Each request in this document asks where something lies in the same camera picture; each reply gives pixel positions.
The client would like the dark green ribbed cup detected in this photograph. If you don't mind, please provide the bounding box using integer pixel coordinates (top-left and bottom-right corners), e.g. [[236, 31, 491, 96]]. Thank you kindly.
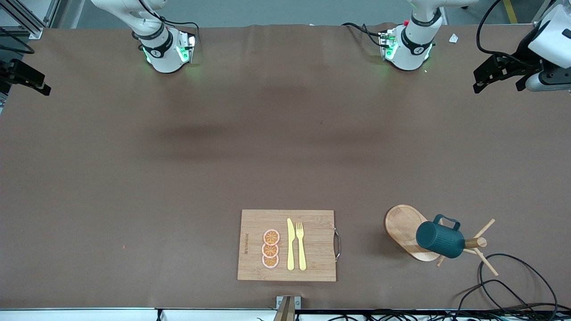
[[416, 214, 466, 259]]

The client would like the wooden mug tree rack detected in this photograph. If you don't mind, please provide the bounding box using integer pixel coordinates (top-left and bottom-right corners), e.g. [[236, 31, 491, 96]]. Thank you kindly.
[[385, 204, 499, 277]]

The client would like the brown table cover sheet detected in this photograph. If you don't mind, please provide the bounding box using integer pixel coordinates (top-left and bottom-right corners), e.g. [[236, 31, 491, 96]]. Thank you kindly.
[[0, 22, 571, 310]]

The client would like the wooden cutting board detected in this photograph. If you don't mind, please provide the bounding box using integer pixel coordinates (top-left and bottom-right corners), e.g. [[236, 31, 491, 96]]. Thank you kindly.
[[237, 209, 342, 282]]

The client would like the yellow plastic fork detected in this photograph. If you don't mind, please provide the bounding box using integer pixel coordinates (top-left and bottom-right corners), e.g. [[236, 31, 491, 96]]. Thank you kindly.
[[296, 222, 307, 272]]

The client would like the yellow plastic knife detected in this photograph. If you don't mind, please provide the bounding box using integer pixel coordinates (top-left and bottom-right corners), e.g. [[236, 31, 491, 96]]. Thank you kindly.
[[287, 218, 295, 271]]

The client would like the aluminium frame profile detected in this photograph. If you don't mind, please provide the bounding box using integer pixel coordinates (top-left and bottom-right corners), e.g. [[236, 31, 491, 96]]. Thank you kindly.
[[0, 0, 72, 40], [533, 0, 558, 23]]

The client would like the black left arm base cable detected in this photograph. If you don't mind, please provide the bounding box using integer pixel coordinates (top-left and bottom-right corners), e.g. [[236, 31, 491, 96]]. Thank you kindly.
[[341, 22, 385, 47]]

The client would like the black arm base cable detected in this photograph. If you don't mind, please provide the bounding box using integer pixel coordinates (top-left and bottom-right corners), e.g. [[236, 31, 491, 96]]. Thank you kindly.
[[134, 0, 200, 45], [341, 22, 385, 47]]

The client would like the black right arm base cable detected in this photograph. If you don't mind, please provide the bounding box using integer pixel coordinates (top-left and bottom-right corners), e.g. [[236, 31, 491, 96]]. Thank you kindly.
[[134, 0, 200, 45]]

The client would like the black floor cable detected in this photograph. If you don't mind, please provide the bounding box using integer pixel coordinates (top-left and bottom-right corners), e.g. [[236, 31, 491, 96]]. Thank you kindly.
[[477, 253, 559, 321], [454, 279, 542, 321]]

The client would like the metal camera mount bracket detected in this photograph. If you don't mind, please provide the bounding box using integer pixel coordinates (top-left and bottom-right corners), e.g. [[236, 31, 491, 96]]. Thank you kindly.
[[273, 295, 302, 321]]

